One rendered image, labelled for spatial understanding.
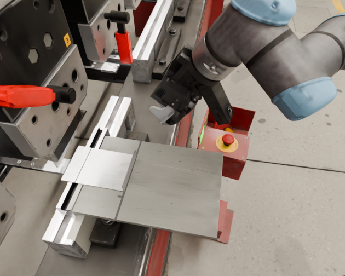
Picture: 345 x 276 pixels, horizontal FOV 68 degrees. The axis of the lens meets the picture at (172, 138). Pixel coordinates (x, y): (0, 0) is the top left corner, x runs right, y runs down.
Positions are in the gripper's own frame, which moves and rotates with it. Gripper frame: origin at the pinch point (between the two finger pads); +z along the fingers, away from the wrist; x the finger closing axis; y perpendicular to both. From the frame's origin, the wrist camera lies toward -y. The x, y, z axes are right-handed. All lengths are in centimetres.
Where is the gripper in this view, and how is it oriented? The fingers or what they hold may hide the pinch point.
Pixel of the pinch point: (166, 121)
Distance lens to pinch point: 61.2
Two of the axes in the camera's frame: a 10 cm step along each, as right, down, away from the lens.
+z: -4.7, 3.9, 7.9
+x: -3.1, 7.7, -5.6
